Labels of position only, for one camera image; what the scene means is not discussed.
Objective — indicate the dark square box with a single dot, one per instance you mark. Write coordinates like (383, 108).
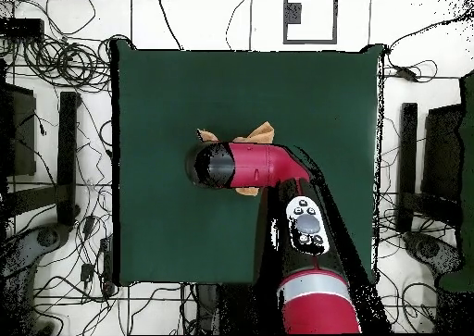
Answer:
(440, 154)
(22, 136)

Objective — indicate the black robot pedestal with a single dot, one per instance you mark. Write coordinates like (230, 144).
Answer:
(205, 306)

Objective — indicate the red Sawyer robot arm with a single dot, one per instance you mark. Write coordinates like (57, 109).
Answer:
(255, 164)

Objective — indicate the long black power adapter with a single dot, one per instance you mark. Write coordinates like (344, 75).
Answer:
(406, 73)

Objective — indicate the grey leg with round knob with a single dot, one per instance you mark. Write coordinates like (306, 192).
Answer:
(427, 247)
(47, 237)

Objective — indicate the black stand base bar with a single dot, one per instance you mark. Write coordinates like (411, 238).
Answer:
(407, 158)
(67, 147)

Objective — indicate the black power strip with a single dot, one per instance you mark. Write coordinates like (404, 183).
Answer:
(107, 265)

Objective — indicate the black flat box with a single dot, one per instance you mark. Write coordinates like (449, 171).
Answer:
(22, 27)

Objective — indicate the dark green table cloth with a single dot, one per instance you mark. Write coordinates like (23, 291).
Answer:
(166, 91)

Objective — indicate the small black power adapter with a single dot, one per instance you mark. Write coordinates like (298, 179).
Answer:
(89, 225)
(87, 272)

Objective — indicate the tan terry towel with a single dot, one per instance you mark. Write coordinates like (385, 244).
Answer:
(261, 134)

